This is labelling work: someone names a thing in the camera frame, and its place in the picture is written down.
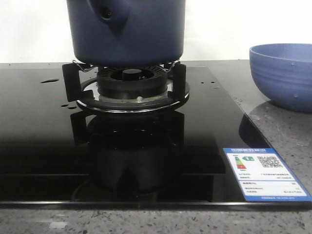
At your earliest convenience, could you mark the black glass gas cooktop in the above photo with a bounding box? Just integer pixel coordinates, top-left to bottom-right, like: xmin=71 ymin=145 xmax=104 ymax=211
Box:
xmin=0 ymin=67 xmax=312 ymax=210

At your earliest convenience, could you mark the blue energy label sticker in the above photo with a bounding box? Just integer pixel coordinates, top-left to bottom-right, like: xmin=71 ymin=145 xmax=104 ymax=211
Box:
xmin=223 ymin=148 xmax=312 ymax=202

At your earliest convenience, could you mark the blue ceramic bowl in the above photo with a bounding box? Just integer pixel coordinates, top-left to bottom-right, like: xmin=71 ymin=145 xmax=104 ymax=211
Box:
xmin=249 ymin=43 xmax=312 ymax=112

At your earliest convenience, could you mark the right gas burner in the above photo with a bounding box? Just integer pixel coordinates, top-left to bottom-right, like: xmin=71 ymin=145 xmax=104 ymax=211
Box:
xmin=97 ymin=66 xmax=168 ymax=102

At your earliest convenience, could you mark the blue cooking pot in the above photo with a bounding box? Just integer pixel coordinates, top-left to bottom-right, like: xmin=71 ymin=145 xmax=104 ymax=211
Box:
xmin=66 ymin=0 xmax=186 ymax=66

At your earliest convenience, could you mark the right black pot support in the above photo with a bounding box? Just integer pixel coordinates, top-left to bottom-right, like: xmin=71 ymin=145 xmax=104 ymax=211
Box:
xmin=62 ymin=61 xmax=190 ymax=114

